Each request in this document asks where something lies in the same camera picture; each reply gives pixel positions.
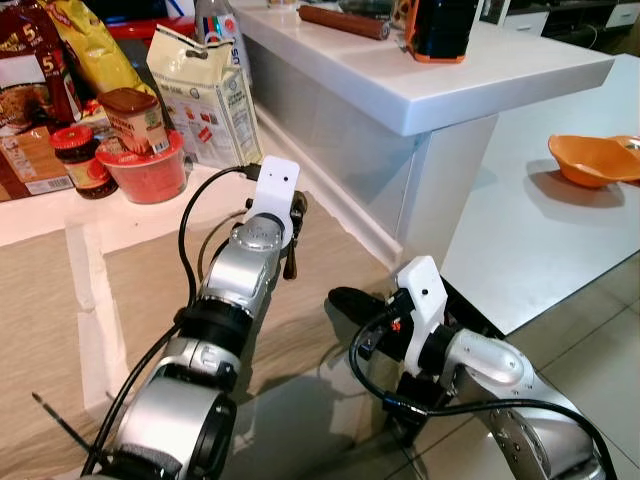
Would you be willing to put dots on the brown wooden spoon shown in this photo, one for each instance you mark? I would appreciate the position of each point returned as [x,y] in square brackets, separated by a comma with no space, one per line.
[297,203]

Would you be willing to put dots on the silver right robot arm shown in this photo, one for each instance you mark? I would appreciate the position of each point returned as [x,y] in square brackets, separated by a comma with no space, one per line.
[490,365]

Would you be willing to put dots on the black table base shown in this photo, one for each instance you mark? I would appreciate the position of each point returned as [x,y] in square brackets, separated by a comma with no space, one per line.
[470,310]

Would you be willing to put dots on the white paper flour bag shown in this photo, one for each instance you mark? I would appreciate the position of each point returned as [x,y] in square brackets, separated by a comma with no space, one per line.
[205,105]

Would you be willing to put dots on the red plastic bowl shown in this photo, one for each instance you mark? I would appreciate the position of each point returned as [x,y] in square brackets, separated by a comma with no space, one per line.
[145,180]

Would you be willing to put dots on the brown lidded spread tub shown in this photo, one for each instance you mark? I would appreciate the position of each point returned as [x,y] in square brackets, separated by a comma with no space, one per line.
[135,125]

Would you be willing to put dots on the white raised counter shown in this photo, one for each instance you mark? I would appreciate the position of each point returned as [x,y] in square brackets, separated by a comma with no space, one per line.
[450,85]

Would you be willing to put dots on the brown wooden rolling pin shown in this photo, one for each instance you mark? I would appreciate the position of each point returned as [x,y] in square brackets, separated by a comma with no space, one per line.
[345,20]

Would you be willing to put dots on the dark jar with red lid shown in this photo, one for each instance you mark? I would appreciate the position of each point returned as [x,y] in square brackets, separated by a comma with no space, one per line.
[85,165]

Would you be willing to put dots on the white labelled drink bottle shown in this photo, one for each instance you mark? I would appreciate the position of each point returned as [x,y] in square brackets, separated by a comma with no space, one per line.
[220,20]

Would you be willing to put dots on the black and orange appliance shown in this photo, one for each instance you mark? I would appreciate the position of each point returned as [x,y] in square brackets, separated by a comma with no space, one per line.
[442,30]

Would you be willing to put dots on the red plastic container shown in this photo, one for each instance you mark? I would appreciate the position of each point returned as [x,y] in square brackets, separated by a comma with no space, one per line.
[150,28]

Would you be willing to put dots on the orange plastic bowl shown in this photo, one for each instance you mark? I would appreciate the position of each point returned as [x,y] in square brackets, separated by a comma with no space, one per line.
[590,160]

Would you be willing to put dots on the yellow snack bag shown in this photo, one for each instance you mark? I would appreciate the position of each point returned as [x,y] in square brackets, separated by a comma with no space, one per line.
[90,50]

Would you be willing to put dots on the brown sliced bread pack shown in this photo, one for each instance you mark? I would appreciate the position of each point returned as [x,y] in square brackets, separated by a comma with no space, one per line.
[25,165]

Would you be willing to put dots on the thin dark chopstick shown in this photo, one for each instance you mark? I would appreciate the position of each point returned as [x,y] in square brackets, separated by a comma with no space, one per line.
[62,421]

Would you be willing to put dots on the red instant noodle multipack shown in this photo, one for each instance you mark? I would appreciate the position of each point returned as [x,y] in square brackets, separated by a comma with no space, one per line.
[30,70]

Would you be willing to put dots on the low white tv bench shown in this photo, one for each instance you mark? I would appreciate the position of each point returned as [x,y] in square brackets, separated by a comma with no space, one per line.
[580,20]

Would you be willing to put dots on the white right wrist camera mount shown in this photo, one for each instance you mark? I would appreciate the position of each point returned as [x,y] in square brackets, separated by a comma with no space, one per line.
[420,300]

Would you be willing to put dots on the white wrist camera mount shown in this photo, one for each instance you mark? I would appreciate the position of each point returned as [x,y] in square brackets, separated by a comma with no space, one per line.
[420,300]
[275,195]

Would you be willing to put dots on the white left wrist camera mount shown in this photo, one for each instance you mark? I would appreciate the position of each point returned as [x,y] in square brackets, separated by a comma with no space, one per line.
[275,195]

